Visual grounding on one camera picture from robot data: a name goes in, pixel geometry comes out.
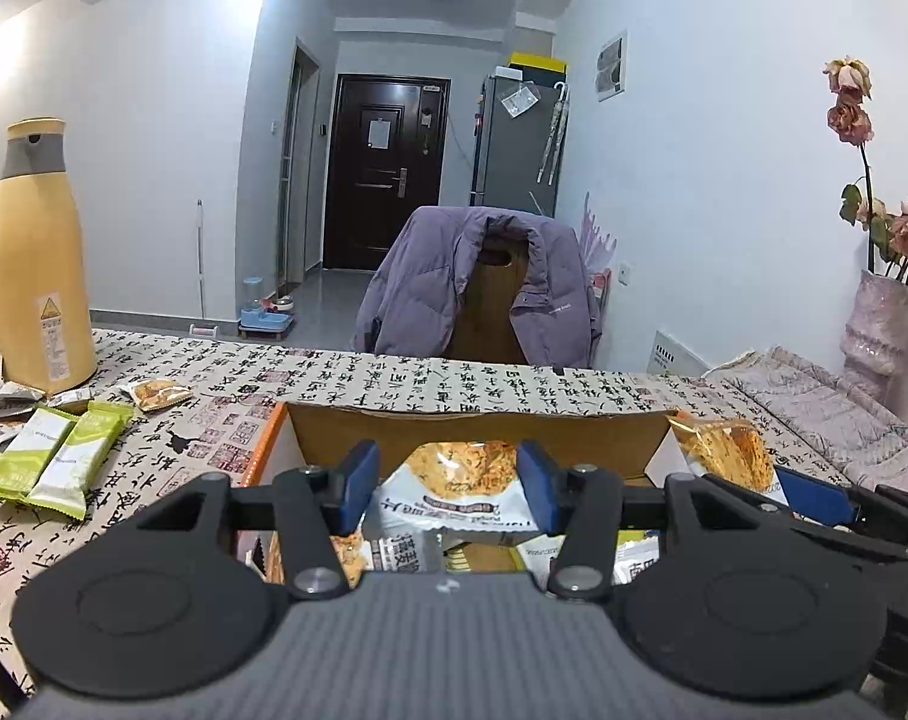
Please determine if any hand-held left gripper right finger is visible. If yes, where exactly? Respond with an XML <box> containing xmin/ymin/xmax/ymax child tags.
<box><xmin>515</xmin><ymin>441</ymin><xmax>781</xmax><ymax>602</ymax></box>

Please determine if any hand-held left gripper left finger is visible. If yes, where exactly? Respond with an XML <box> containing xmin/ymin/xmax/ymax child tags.
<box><xmin>128</xmin><ymin>441</ymin><xmax>381</xmax><ymax>601</ymax></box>

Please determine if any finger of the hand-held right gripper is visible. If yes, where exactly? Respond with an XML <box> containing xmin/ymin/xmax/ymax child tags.
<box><xmin>705</xmin><ymin>472</ymin><xmax>908</xmax><ymax>565</ymax></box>
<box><xmin>773</xmin><ymin>465</ymin><xmax>908</xmax><ymax>541</ymax></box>

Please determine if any white noodle snack bag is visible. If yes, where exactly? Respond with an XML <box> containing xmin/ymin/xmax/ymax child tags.
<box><xmin>364</xmin><ymin>441</ymin><xmax>569</xmax><ymax>554</ymax></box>

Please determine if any orange cardboard box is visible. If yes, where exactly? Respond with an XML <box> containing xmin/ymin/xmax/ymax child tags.
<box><xmin>240</xmin><ymin>401</ymin><xmax>789</xmax><ymax>593</ymax></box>

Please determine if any clear orange crisp bag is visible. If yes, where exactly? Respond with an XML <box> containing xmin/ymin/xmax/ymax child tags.
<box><xmin>668</xmin><ymin>412</ymin><xmax>790</xmax><ymax>507</ymax></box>

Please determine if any white printed snack bag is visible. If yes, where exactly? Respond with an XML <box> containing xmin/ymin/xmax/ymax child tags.
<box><xmin>510</xmin><ymin>536</ymin><xmax>569</xmax><ymax>587</ymax></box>
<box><xmin>611</xmin><ymin>531</ymin><xmax>662</xmax><ymax>587</ymax></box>

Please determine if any orange cracker bag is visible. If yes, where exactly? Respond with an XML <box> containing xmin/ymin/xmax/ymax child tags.
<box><xmin>326</xmin><ymin>532</ymin><xmax>372</xmax><ymax>587</ymax></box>

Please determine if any pale quilted blanket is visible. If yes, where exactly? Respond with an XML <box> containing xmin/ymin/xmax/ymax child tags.
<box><xmin>697</xmin><ymin>345</ymin><xmax>908</xmax><ymax>500</ymax></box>

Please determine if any pink textured vase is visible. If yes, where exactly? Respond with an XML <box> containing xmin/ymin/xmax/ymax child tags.
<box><xmin>840</xmin><ymin>268</ymin><xmax>908</xmax><ymax>400</ymax></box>

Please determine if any wooden chair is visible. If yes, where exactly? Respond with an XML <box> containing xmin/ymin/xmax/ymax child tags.
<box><xmin>450</xmin><ymin>236</ymin><xmax>534</xmax><ymax>365</ymax></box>

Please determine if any white appliance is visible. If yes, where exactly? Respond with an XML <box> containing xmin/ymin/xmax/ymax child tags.
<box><xmin>649</xmin><ymin>328</ymin><xmax>707</xmax><ymax>377</ymax></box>

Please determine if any blue pet feeder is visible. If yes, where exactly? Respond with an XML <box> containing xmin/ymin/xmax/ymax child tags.
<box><xmin>238</xmin><ymin>277</ymin><xmax>297</xmax><ymax>338</ymax></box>

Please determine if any purple padded jacket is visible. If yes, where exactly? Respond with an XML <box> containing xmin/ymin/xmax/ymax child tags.
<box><xmin>351</xmin><ymin>206</ymin><xmax>603</xmax><ymax>370</ymax></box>

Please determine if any brown cracker sachet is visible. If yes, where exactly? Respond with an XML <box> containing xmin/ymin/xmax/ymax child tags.
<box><xmin>116</xmin><ymin>379</ymin><xmax>195</xmax><ymax>413</ymax></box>

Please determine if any pink feather decoration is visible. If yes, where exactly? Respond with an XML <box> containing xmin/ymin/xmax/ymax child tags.
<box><xmin>578</xmin><ymin>191</ymin><xmax>618</xmax><ymax>272</ymax></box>

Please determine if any white mop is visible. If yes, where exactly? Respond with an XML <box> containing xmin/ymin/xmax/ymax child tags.
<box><xmin>190</xmin><ymin>199</ymin><xmax>223</xmax><ymax>338</ymax></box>

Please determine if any green white snack bar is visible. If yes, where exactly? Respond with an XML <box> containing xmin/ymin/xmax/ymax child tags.
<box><xmin>0</xmin><ymin>405</ymin><xmax>80</xmax><ymax>497</ymax></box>
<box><xmin>26</xmin><ymin>400</ymin><xmax>136</xmax><ymax>522</ymax></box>

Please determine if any dark entrance door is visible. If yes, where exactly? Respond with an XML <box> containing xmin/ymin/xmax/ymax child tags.
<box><xmin>323</xmin><ymin>73</ymin><xmax>451</xmax><ymax>272</ymax></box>

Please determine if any glass interior door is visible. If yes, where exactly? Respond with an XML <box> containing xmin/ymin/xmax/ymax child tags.
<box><xmin>278</xmin><ymin>45</ymin><xmax>321</xmax><ymax>290</ymax></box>

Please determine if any grey fridge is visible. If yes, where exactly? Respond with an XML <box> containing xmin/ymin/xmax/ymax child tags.
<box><xmin>469</xmin><ymin>73</ymin><xmax>571</xmax><ymax>218</ymax></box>

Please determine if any folded umbrella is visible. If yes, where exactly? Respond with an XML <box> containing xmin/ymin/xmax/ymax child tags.
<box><xmin>536</xmin><ymin>81</ymin><xmax>572</xmax><ymax>187</ymax></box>

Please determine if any clear plastic bag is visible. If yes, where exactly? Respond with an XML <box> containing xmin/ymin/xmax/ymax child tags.
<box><xmin>499</xmin><ymin>84</ymin><xmax>539</xmax><ymax>118</ymax></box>

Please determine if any yellow thermos bottle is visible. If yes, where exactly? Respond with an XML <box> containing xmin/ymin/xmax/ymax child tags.
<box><xmin>0</xmin><ymin>118</ymin><xmax>99</xmax><ymax>395</ymax></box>

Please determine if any yellow storage box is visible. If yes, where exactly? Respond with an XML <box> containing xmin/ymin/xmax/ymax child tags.
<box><xmin>509</xmin><ymin>52</ymin><xmax>570</xmax><ymax>77</ymax></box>

